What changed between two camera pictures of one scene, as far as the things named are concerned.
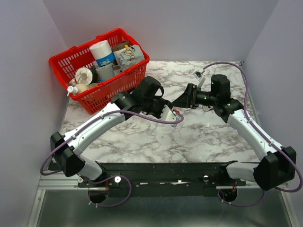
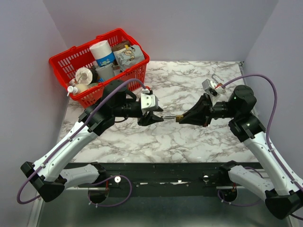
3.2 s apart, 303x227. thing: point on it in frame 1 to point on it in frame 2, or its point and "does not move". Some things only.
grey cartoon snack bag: [128, 57] does not move
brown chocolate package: [120, 46] does not move
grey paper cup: [106, 72] does not move
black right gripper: [188, 99] to [201, 113]
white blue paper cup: [102, 53] does not move
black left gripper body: [157, 106] to [131, 111]
